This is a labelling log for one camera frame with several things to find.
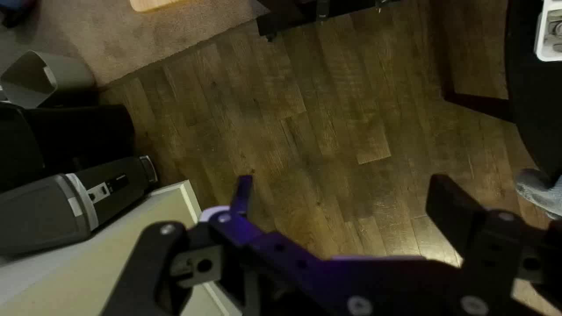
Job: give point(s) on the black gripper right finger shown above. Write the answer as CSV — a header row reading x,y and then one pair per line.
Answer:
x,y
455,211

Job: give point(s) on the grey shoe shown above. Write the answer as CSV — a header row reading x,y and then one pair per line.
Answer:
x,y
539,193

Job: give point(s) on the grey trash bin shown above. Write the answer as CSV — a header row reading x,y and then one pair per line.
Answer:
x,y
44,75

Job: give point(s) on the white device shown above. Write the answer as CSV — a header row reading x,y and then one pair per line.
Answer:
x,y
550,28

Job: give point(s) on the black round table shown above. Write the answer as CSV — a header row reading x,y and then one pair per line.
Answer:
x,y
536,110

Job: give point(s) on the grey and black speaker box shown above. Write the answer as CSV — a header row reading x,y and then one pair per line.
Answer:
x,y
63,204

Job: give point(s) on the white counter top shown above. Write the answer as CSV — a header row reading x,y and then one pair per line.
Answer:
x,y
70,274

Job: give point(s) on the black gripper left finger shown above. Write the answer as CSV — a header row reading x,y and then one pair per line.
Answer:
x,y
241,195

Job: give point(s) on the black bag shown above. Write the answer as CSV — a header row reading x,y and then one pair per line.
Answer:
x,y
58,137

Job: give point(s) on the beige rug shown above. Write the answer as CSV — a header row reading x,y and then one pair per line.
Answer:
x,y
116,28

